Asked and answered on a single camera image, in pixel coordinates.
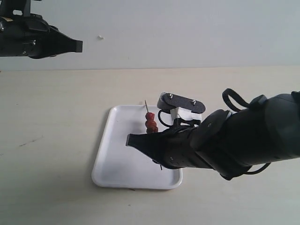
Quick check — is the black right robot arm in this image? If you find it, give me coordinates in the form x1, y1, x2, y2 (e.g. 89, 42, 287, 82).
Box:
126, 89, 300, 180

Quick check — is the dark red fruit piece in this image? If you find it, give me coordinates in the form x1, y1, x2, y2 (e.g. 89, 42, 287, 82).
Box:
147, 126, 158, 134

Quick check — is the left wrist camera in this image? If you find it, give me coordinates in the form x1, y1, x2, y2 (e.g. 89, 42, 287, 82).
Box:
0, 0, 36, 17

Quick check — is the white rectangular plastic tray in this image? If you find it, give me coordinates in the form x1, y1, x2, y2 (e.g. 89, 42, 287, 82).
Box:
91, 105, 183, 190

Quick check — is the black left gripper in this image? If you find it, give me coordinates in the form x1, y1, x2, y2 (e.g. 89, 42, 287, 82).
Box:
14, 14, 83, 59

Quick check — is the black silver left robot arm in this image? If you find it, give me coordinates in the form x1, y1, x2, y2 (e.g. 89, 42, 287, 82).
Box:
0, 14, 83, 59

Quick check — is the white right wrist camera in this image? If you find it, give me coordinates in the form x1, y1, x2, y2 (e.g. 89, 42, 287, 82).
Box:
157, 92, 206, 128

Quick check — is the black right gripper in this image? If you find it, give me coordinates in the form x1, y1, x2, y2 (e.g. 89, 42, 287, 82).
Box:
126, 126, 211, 169

